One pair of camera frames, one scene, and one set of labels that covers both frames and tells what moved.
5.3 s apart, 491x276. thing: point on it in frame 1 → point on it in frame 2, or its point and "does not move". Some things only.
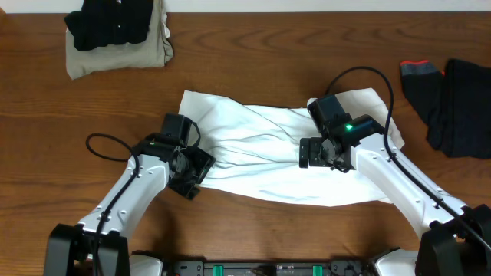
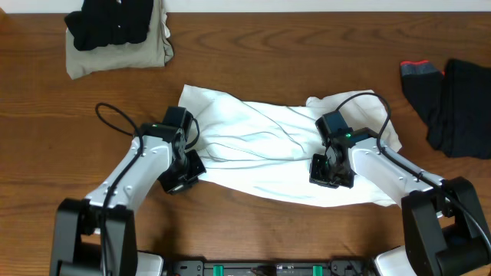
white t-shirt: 257,148 does not move
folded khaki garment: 155,50 does not move
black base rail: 349,267 does not move
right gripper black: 314,153 → 316,175
